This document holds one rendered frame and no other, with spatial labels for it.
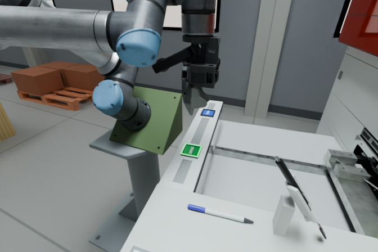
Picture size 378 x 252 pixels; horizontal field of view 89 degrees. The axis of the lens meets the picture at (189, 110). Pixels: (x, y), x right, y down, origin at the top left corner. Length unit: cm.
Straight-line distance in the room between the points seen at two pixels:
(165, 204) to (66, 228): 136
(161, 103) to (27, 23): 57
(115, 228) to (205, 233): 123
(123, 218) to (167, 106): 103
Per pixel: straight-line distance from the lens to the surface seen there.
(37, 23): 47
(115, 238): 161
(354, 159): 88
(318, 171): 87
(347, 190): 78
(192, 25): 44
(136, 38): 36
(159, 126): 85
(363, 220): 72
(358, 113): 101
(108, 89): 75
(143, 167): 101
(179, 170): 57
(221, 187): 72
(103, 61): 76
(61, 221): 185
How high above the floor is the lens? 136
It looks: 28 degrees down
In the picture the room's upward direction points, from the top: straight up
